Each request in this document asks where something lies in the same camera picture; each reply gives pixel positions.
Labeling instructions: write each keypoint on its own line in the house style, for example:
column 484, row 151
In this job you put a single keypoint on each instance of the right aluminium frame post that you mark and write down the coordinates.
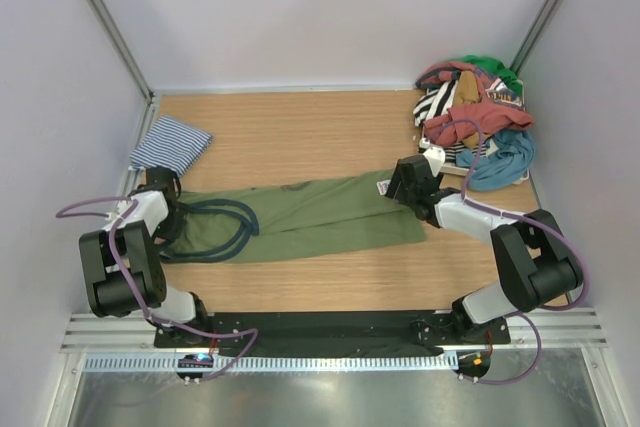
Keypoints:
column 541, row 21

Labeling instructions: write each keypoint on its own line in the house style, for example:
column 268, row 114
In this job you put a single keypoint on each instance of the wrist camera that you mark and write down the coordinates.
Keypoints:
column 434, row 154
column 123, row 209

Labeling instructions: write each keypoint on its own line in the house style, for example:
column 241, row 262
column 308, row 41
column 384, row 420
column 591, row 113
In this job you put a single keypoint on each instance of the teal blue garment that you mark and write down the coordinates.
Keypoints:
column 514, row 153

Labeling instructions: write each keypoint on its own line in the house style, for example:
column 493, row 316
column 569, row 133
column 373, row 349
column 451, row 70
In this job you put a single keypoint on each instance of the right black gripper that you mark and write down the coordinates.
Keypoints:
column 393, row 186

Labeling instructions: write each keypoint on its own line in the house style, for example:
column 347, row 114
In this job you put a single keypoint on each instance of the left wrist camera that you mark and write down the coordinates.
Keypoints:
column 123, row 209

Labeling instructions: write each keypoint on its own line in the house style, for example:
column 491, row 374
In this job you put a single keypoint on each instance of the bright green garment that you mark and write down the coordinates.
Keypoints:
column 493, row 66

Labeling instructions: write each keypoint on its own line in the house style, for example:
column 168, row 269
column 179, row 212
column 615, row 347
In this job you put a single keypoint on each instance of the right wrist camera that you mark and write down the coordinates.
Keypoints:
column 434, row 154

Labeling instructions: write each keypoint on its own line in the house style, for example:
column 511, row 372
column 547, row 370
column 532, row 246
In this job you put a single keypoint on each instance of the left aluminium frame post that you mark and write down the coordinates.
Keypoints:
column 108, row 24

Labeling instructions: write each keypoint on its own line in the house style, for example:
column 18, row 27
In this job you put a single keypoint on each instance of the aluminium frame post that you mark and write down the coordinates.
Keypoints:
column 541, row 21
column 108, row 24

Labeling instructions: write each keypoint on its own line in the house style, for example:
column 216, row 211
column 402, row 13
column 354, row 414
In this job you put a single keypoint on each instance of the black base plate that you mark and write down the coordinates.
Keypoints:
column 352, row 334

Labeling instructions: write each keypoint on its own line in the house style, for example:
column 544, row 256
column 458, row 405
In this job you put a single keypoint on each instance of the olive green tank top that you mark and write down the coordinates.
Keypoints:
column 295, row 221

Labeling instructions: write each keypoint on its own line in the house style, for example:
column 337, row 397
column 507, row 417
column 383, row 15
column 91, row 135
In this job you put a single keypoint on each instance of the white plastic tray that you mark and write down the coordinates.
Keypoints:
column 452, row 169

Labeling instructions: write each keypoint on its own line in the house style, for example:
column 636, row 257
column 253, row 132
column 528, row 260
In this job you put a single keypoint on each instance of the black white striped garment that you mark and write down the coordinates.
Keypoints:
column 438, row 101

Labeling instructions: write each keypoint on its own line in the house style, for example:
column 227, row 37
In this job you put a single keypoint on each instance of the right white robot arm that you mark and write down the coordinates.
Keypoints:
column 534, row 263

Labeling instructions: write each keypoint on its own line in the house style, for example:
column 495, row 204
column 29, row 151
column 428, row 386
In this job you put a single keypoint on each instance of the blue white striped tank top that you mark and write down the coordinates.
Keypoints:
column 171, row 144

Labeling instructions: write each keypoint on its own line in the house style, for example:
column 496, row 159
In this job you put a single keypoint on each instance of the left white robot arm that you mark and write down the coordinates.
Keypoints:
column 122, row 264

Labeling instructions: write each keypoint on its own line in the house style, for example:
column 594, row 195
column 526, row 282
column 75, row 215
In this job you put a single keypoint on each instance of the slotted cable duct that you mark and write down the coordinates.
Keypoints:
column 196, row 363

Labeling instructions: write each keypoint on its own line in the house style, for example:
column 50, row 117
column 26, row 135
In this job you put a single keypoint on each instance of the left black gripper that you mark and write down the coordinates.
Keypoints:
column 175, row 231

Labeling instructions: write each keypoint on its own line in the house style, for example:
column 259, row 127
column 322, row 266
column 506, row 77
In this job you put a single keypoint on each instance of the red patterned garment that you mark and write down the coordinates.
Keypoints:
column 497, row 108

